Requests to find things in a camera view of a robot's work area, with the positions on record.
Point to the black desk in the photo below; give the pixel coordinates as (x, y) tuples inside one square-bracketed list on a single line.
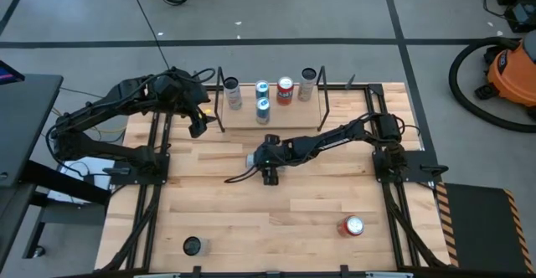
[(25, 114)]

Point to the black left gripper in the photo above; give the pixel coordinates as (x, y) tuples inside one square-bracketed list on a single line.
[(178, 94)]

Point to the blue lit screen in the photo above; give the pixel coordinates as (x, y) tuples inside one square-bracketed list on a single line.
[(7, 75)]

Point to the wooden shelf with black frame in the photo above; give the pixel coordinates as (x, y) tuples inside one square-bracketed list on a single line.
[(245, 119)]

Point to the blue silver energy drink can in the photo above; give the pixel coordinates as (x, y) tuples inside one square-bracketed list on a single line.
[(263, 111), (262, 89)]

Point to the black equipment box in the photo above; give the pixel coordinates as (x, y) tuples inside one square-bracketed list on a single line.
[(523, 16)]

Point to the tall white black-top can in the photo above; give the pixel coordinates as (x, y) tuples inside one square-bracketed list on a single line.
[(192, 246), (233, 98), (306, 87), (250, 161)]

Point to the red soda can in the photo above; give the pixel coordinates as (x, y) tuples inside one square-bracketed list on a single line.
[(285, 94), (352, 226)]

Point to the orange shop vacuum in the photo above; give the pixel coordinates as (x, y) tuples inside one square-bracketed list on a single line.
[(515, 75), (453, 79)]

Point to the black hazard-striped floor mat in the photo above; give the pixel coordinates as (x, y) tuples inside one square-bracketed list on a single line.
[(481, 228)]

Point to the black aluminium table frame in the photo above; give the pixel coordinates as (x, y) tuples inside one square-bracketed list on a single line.
[(375, 89)]

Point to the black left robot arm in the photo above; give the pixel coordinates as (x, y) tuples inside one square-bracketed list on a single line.
[(63, 142)]

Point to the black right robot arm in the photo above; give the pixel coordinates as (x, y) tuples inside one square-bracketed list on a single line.
[(335, 137)]

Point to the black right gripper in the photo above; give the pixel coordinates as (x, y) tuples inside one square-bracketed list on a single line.
[(272, 154)]

